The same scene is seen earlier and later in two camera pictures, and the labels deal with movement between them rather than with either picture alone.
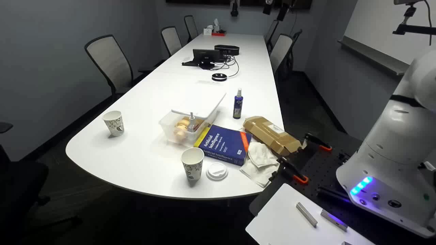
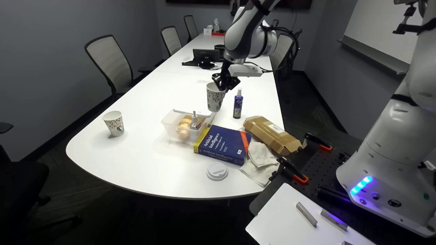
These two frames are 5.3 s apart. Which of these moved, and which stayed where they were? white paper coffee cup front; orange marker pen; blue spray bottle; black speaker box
Moved: white paper coffee cup front
Stayed: blue spray bottle; orange marker pen; black speaker box
